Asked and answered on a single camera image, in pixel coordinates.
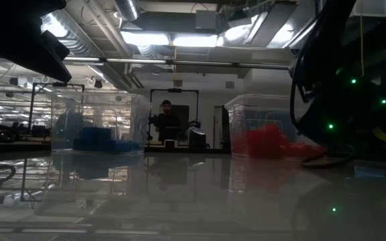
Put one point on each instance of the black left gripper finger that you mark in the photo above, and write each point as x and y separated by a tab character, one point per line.
50	63

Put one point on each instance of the red toy block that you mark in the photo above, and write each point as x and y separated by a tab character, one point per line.
266	139
307	150

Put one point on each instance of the clear plastic bin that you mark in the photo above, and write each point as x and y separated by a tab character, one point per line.
263	107
129	107

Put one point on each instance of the ceiling light panel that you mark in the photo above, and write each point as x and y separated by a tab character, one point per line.
194	41
144	38

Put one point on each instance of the person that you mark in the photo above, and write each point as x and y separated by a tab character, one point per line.
168	122

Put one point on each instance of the long ceiling pipe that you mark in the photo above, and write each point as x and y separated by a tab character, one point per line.
186	62

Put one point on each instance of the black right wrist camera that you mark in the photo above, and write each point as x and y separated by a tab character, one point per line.
323	124

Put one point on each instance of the silver ceiling duct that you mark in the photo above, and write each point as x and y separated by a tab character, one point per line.
127	8

